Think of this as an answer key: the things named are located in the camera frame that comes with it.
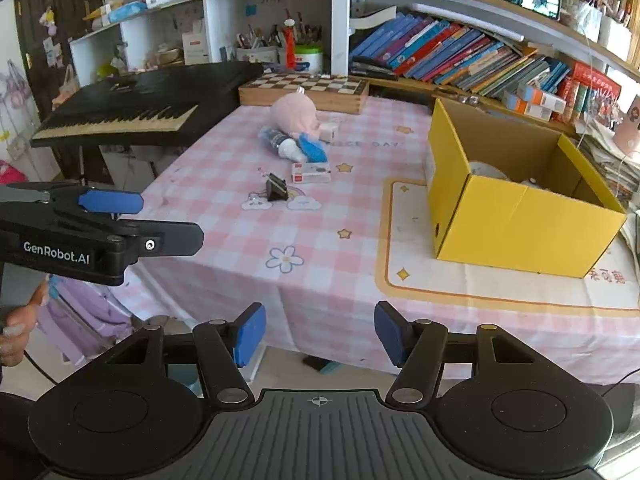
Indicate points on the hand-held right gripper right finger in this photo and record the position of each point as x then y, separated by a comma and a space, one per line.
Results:
392, 334

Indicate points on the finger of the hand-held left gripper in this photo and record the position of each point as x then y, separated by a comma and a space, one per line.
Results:
170, 240
110, 202

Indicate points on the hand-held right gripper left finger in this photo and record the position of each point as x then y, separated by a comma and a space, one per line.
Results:
250, 334

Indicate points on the black binder clip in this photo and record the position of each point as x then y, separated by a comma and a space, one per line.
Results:
276, 187

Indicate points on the clear bottle with white cap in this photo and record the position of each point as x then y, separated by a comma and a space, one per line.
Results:
280, 145

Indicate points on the yellow cardboard box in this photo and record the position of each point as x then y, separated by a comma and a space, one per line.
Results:
500, 225

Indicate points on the small red and white box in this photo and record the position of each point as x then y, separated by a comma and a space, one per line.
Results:
311, 172

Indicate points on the pink plush toy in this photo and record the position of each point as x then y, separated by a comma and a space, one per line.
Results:
292, 115

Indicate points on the white charger cube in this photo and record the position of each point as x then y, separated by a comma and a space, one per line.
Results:
329, 132

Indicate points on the person's left hand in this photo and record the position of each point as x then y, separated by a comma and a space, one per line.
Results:
17, 321

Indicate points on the pink checkered tablecloth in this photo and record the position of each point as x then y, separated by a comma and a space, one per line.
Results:
225, 240

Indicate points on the purple cloth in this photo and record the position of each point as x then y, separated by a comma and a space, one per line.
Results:
82, 320

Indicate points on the white mat with orange border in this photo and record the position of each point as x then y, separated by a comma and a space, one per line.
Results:
415, 240

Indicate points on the black electronic keyboard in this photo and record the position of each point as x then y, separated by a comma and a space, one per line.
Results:
150, 100

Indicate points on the white box with red label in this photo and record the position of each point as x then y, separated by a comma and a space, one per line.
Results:
195, 47

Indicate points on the brown door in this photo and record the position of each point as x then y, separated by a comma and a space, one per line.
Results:
35, 35

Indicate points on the white round object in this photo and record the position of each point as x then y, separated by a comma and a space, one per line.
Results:
487, 170

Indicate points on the blue tissue pack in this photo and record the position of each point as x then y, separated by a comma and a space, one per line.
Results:
127, 11

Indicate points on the wooden chessboard box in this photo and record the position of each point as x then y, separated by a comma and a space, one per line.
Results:
305, 92

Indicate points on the pen holder with pens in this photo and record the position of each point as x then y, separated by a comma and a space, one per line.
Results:
257, 52

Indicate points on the small white and orange plush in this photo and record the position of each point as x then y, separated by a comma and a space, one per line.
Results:
534, 183

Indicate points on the green lid jar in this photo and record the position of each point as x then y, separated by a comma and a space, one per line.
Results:
309, 60

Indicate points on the red tassel ornament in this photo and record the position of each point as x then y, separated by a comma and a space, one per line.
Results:
290, 42

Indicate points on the orange and white box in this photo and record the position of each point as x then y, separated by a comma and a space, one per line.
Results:
525, 107
542, 96

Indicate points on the white shelf unit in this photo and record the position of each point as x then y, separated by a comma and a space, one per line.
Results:
340, 20

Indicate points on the pile of papers and cardboard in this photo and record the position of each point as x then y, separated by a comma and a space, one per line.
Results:
612, 160

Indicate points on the row of colourful books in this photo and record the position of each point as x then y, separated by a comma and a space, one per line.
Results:
450, 55

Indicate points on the red book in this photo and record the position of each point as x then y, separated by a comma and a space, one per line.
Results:
595, 85

